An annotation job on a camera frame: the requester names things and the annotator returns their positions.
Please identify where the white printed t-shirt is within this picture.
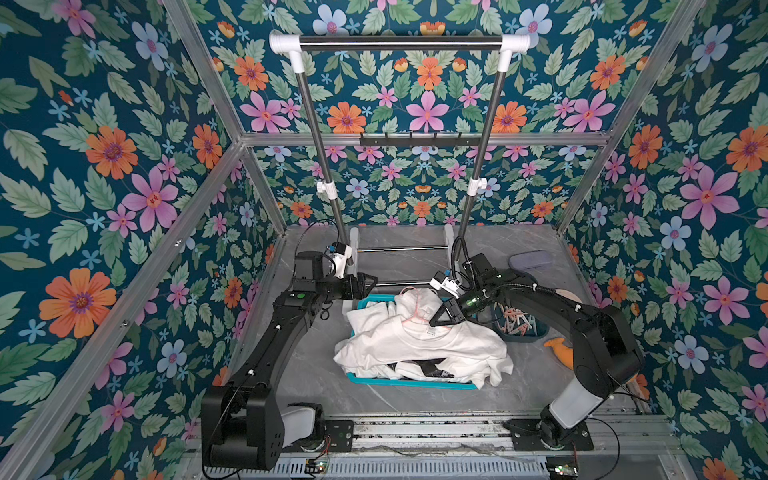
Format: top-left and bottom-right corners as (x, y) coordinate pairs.
(333, 299), (514, 389)

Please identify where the pink wire hanger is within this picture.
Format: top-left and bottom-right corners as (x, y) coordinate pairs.
(395, 288), (442, 327)

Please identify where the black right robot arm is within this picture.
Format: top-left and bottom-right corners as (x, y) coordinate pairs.
(429, 254), (644, 449)

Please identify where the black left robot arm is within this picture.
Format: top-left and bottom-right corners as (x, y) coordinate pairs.
(200, 251), (378, 474)

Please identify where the teal clothespin tray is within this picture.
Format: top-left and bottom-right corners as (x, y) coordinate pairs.
(491, 302), (550, 343)

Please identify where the teal laundry basket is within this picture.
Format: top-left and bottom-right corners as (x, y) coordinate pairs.
(346, 294), (476, 391)

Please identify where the orange plush toy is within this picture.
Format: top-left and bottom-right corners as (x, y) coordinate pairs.
(544, 337), (574, 370)

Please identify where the white steel clothes rack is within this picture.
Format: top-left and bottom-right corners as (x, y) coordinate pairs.
(269, 33), (531, 272)

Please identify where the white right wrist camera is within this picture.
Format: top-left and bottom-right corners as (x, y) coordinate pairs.
(429, 272), (464, 299)

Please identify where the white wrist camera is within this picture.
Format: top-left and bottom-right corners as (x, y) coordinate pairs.
(429, 272), (464, 299)
(328, 242), (353, 279)

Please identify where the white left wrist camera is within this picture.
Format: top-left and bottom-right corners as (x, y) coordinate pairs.
(328, 242), (353, 279)

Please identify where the black wall hook rail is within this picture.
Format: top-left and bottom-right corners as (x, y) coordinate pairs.
(358, 133), (480, 148)

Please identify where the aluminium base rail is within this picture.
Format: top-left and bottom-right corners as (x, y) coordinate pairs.
(176, 411), (696, 479)

